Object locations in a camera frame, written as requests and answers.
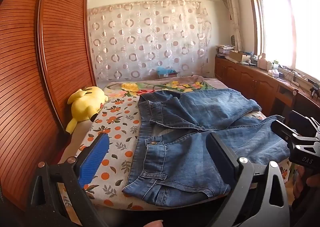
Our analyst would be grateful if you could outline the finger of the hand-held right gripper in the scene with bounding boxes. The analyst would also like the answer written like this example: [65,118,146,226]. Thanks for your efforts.
[290,110,320,133]
[271,119,320,147]

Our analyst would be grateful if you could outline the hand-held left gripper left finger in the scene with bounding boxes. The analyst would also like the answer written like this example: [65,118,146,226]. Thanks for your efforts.
[26,133,110,227]

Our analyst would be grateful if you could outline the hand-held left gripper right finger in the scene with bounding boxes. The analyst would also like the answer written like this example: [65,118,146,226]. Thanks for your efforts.
[206,132,292,227]

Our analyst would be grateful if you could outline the blue denim pants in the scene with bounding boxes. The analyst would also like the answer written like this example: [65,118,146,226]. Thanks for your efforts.
[122,90,290,204]

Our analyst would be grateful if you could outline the person's right hand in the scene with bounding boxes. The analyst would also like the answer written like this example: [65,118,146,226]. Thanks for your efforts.
[293,166,320,200]

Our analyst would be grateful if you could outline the person's left hand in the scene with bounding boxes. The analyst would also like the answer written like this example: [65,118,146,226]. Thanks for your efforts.
[137,220,164,227]

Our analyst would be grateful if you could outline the orange fruit print bed sheet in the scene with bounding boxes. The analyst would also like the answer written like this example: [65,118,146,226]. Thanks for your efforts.
[59,95,292,211]

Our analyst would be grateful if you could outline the yellow plush toy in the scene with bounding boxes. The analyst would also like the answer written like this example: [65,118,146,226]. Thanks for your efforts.
[66,86,108,134]

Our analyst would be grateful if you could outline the long wooden cabinet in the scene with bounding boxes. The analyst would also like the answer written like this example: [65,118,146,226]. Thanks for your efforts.
[214,55,320,122]

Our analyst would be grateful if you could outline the floral pink blanket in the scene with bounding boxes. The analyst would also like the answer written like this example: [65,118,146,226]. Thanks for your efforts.
[104,75,227,98]

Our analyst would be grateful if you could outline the open cardboard box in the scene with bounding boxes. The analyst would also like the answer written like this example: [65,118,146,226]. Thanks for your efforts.
[229,50,250,63]

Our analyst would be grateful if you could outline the small cardboard box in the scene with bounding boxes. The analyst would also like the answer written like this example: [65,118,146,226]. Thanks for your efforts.
[157,72,180,80]

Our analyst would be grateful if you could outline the window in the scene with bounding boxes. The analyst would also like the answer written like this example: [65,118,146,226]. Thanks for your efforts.
[246,0,320,80]

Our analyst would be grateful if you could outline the stack of papers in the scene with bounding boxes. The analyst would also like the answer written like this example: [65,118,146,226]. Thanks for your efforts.
[215,45,235,58]

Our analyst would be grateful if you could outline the wooden slatted wardrobe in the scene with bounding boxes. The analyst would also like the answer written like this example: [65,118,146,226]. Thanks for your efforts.
[0,0,97,211]

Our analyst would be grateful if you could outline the pale window curtain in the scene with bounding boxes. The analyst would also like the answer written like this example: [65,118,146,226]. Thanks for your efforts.
[222,0,244,52]

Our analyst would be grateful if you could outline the circle pattern sheer curtain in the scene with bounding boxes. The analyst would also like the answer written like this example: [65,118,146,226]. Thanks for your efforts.
[87,0,212,82]

